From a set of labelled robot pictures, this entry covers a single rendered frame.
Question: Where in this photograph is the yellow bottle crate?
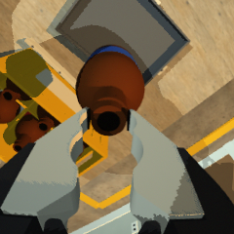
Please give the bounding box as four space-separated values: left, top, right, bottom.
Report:
0 48 108 176

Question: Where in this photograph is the dark grey rectangular tray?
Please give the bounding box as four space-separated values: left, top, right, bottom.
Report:
56 0 190 86

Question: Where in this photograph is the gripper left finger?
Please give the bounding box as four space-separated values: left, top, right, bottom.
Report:
0 107 91 234

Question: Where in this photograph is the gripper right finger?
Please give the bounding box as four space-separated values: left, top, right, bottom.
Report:
127 109 234 234

